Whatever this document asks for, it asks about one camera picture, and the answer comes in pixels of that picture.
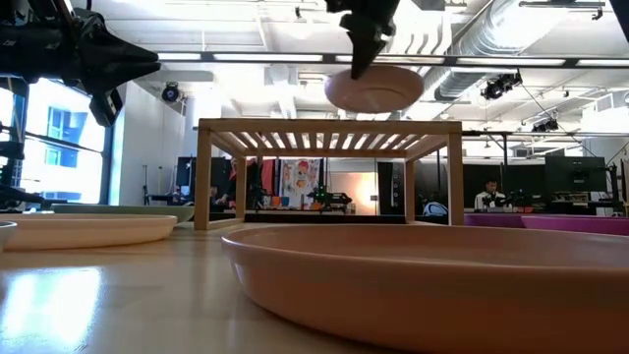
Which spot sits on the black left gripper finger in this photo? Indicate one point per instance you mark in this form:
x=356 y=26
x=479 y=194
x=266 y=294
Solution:
x=123 y=53
x=118 y=74

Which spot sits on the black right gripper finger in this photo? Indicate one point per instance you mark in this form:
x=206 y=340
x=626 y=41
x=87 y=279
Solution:
x=383 y=34
x=361 y=51

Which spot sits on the small peach plate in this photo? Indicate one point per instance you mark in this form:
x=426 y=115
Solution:
x=378 y=91

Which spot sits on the pale green plate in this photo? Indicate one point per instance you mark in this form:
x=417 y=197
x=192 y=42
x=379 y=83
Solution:
x=128 y=210

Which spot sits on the cream plate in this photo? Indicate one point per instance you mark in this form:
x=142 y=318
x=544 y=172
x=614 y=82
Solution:
x=88 y=231

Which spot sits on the purple plate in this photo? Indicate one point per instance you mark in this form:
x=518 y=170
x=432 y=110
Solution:
x=580 y=226
x=491 y=219

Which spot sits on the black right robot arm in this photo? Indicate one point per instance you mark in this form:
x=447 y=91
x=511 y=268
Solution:
x=621 y=15

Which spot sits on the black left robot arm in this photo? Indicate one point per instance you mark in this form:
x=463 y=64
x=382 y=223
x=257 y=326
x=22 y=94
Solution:
x=34 y=11

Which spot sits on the wooden slatted shelf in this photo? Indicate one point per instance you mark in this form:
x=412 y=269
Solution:
x=324 y=129

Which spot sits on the black ceiling spotlight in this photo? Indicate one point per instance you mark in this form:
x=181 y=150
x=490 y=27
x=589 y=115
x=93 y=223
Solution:
x=501 y=84
x=546 y=126
x=170 y=92

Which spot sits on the long ceiling light bar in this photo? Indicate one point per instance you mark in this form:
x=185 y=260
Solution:
x=265 y=57

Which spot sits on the tall black panel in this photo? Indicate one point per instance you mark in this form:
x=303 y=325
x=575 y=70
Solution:
x=390 y=189

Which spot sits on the small robot with green lights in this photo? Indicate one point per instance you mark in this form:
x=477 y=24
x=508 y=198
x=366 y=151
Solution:
x=328 y=198

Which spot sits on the person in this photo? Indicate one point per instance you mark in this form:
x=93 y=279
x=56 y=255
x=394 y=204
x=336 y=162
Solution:
x=216 y=195
x=237 y=183
x=489 y=194

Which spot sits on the white and blue ball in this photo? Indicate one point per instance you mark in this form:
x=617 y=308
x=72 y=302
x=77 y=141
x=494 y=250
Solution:
x=435 y=209

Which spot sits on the white plate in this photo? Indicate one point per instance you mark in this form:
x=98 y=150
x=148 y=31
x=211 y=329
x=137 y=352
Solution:
x=6 y=233

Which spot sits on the black computer monitor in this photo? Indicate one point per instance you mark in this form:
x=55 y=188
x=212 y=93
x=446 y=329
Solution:
x=575 y=174

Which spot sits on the large orange plate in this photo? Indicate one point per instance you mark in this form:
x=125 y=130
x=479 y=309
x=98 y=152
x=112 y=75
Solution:
x=422 y=290

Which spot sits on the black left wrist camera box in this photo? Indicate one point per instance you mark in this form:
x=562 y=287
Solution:
x=107 y=109

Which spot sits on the silver ventilation duct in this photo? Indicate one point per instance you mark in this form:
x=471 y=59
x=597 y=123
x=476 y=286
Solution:
x=491 y=44

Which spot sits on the colourful wall poster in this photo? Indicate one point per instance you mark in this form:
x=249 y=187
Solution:
x=300 y=179

